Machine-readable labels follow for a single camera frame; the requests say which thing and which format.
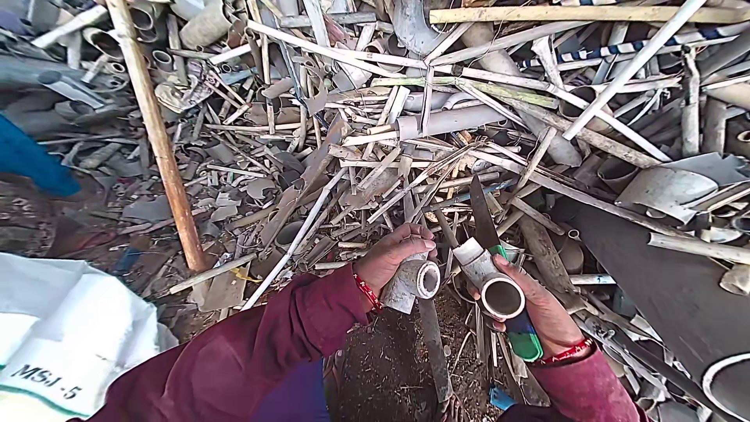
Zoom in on person's left hand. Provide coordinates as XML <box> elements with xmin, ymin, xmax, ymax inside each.
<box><xmin>353</xmin><ymin>223</ymin><xmax>437</xmax><ymax>313</ymax></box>

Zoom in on long yellowish wooden strip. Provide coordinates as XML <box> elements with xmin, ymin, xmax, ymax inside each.
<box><xmin>429</xmin><ymin>6</ymin><xmax>750</xmax><ymax>25</ymax></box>

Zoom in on blue cylindrical object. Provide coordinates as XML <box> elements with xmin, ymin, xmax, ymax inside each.
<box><xmin>0</xmin><ymin>111</ymin><xmax>82</xmax><ymax>198</ymax></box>

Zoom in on yellow-green strip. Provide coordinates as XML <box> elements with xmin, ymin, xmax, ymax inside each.
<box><xmin>370</xmin><ymin>77</ymin><xmax>559</xmax><ymax>110</ymax></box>

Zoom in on large dark grey pipe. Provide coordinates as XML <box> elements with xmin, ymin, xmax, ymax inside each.
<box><xmin>557</xmin><ymin>196</ymin><xmax>750</xmax><ymax>422</ymax></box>

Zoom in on long brown wooden pole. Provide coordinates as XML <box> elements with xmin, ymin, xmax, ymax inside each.
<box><xmin>105</xmin><ymin>0</ymin><xmax>207</xmax><ymax>274</ymax></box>

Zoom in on narrow grey pointed strip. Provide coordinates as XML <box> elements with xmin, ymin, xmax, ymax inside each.
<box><xmin>434</xmin><ymin>209</ymin><xmax>461</xmax><ymax>250</ymax></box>

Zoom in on person's right forearm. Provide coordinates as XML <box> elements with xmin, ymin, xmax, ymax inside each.
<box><xmin>527</xmin><ymin>341</ymin><xmax>651</xmax><ymax>422</ymax></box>

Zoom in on grey elbow fitting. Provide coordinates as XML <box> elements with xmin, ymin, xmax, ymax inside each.
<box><xmin>452</xmin><ymin>237</ymin><xmax>526</xmax><ymax>323</ymax></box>

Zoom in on person's right hand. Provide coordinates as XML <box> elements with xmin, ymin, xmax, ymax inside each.
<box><xmin>468</xmin><ymin>254</ymin><xmax>587</xmax><ymax>359</ymax></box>

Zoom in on thin pale slanting pipe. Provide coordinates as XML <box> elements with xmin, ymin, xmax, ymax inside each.
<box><xmin>241</xmin><ymin>167</ymin><xmax>348</xmax><ymax>311</ymax></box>

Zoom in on white woven sack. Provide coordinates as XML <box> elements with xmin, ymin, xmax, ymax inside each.
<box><xmin>0</xmin><ymin>252</ymin><xmax>179</xmax><ymax>419</ymax></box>

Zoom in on blue plastic scrap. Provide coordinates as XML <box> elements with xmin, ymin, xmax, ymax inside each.
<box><xmin>489</xmin><ymin>384</ymin><xmax>518</xmax><ymax>411</ymax></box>

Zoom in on long flat grey strip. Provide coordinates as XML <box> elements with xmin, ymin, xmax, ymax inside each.
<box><xmin>417</xmin><ymin>298</ymin><xmax>455</xmax><ymax>405</ymax></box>

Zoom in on person's left forearm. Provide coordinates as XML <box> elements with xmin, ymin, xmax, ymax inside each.
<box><xmin>67</xmin><ymin>264</ymin><xmax>384</xmax><ymax>422</ymax></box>

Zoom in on grey tee pipe fitting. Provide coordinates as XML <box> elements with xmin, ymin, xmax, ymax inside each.
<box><xmin>381</xmin><ymin>252</ymin><xmax>441</xmax><ymax>315</ymax></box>

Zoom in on broad grey pipe piece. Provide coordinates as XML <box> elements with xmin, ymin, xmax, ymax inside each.
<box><xmin>396</xmin><ymin>105</ymin><xmax>506</xmax><ymax>141</ymax></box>

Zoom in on straight white square rod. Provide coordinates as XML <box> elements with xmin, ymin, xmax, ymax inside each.
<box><xmin>562</xmin><ymin>0</ymin><xmax>707</xmax><ymax>141</ymax></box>

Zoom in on black white striped strip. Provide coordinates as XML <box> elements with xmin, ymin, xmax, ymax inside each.
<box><xmin>518</xmin><ymin>22</ymin><xmax>750</xmax><ymax>69</ymax></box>

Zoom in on pile of pipe scraps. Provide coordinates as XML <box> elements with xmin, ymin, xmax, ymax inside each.
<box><xmin>0</xmin><ymin>0</ymin><xmax>750</xmax><ymax>422</ymax></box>

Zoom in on knife with green blue handle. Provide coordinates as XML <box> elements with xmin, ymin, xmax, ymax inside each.
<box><xmin>470</xmin><ymin>175</ymin><xmax>545</xmax><ymax>362</ymax></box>

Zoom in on curved grey broken pipe shell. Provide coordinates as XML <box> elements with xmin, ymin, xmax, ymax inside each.
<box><xmin>616</xmin><ymin>165</ymin><xmax>719</xmax><ymax>225</ymax></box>

